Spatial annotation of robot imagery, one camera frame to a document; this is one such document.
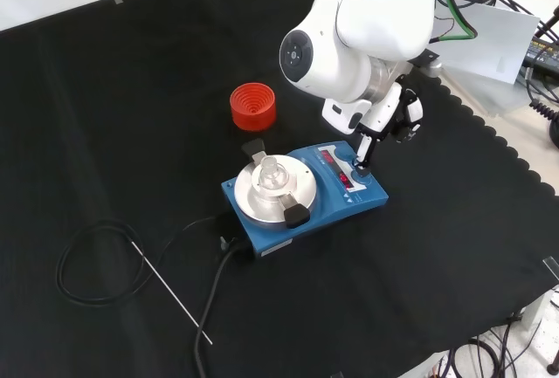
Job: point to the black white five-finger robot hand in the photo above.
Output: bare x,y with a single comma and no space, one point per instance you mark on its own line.
384,112

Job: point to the heater with blue base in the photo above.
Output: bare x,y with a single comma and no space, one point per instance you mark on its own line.
367,199

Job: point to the clear round-bottom glass flask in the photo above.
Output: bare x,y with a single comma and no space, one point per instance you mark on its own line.
271,175

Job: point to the orange ribbed flask holder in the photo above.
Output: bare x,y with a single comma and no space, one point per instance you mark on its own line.
251,120

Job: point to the pale board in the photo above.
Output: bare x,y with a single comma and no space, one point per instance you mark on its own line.
502,37

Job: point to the black device with yellow label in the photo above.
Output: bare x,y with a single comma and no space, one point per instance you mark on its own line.
541,52

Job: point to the black bench cloth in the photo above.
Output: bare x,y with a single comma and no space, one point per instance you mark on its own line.
393,286

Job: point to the clear tape piece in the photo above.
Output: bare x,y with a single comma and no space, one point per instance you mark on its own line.
552,269

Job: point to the thin metal probe rod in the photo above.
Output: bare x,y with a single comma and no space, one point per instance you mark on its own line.
174,295

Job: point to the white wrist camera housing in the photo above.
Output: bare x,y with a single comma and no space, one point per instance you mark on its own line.
340,114

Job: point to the white bench bracket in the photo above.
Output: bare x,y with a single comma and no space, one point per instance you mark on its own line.
539,308

